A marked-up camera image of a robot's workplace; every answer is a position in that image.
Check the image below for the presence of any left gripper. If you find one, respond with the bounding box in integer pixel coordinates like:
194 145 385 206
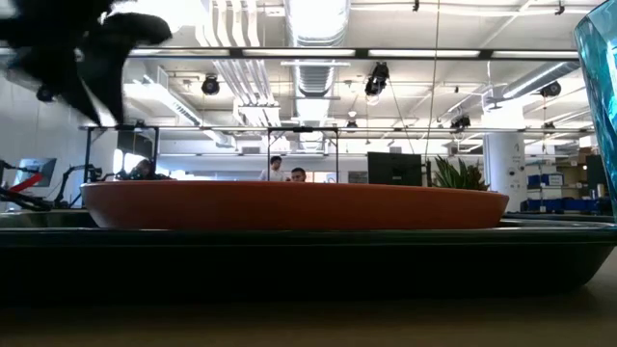
0 0 173 125

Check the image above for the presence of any orange plate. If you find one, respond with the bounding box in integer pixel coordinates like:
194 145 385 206
80 179 511 230

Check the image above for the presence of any teal transparent plastic cup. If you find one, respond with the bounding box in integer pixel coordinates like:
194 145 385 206
573 0 617 223

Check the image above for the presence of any dark green tray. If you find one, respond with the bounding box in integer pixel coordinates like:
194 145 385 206
0 210 617 303

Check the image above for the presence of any black overhead rig bar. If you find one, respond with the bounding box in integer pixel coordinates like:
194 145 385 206
0 46 580 62

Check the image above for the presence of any black monitor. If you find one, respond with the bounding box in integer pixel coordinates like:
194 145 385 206
366 151 423 188

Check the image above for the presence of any potted artificial succulent plant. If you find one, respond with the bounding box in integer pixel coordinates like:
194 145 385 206
431 154 491 192

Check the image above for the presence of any white pillar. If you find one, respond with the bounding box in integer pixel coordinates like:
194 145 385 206
483 103 528 213

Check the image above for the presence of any blue storage bins shelf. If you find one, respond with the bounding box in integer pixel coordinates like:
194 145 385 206
524 172 613 214

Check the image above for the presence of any black rig frame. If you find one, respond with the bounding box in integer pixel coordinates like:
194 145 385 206
82 123 161 185
266 125 340 183

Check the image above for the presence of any black ceiling camera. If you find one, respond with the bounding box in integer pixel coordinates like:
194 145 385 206
363 61 390 97
538 80 563 99
201 74 222 96

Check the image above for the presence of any silver ceiling duct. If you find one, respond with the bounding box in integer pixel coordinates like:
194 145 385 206
283 0 352 100

